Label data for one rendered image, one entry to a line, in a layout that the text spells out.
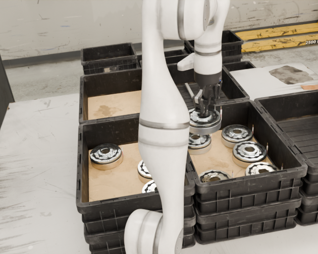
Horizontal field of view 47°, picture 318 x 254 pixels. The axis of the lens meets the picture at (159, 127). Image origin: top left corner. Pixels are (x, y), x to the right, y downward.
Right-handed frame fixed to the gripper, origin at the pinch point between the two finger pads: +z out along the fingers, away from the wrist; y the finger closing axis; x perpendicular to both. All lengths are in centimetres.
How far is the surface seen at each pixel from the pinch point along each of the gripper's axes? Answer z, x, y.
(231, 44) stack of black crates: 42, 65, 161
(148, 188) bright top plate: 14.0, 6.5, -22.7
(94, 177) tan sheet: 17.2, 26.3, -24.1
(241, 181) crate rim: 7.7, -17.2, -14.5
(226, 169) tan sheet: 17.2, -7.0, -0.9
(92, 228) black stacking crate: 15.9, 11.6, -40.5
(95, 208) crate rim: 8.5, 9.5, -40.0
